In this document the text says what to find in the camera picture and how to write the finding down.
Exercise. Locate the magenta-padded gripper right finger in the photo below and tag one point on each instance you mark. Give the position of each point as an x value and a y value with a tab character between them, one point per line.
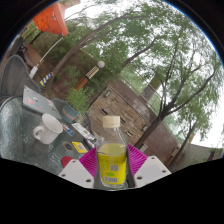
151	170

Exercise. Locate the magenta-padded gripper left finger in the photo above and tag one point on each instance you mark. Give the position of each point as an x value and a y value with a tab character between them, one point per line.
76	173

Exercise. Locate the clear bottle with yellow label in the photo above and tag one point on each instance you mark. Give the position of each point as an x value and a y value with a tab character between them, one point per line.
111	163

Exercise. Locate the yellow square card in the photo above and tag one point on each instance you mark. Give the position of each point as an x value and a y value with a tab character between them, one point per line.
79	147

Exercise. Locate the small grey round disc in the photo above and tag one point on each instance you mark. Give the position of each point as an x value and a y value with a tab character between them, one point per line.
68	146

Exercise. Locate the white printed paper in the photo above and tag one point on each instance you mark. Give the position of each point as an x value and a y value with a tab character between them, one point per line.
83	131

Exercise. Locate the white ceramic mug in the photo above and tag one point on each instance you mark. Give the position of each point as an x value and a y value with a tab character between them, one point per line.
50	130

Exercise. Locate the potted green plant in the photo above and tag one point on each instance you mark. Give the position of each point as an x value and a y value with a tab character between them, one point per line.
73	106

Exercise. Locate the grey laptop with stickers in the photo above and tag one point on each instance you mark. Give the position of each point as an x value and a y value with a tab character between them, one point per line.
38	101

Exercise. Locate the blue yellow striped cone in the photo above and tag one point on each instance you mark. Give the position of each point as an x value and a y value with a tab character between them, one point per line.
46	79

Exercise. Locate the grey wicker patio chair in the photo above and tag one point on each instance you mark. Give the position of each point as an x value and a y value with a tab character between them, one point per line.
16	78

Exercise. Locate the wooden garden bench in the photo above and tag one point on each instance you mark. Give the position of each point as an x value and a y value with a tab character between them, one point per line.
33	55

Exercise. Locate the orange canopy tent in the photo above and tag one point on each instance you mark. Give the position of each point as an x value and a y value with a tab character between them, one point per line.
51	18

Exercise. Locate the wall lantern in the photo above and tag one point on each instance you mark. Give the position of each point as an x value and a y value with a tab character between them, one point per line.
107	93
144	127

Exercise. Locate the globe-topped lamp post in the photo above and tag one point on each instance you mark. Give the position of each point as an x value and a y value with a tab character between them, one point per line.
88	75

